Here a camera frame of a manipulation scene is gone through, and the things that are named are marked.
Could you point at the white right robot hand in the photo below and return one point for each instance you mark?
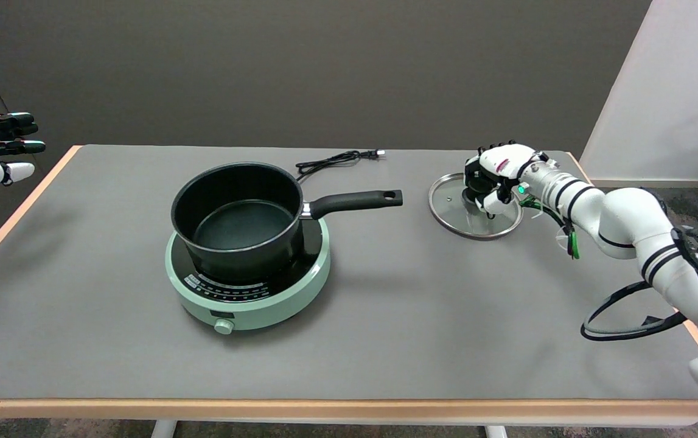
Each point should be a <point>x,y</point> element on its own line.
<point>504,161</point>

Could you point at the glass pot lid black knob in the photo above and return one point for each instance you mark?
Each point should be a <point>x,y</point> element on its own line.
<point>455,216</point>

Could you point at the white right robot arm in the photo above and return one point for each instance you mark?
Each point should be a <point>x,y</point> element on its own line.
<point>628,219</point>

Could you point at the white partition panel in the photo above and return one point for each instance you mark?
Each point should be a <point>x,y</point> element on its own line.
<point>671,109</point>

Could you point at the grey table mat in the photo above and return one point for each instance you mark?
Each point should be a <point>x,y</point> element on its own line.
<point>111,340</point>

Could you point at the green round induction cooker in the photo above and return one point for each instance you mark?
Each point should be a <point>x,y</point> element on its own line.
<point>275,301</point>

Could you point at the white table leg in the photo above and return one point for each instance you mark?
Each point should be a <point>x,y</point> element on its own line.
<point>163,429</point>
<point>496,432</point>

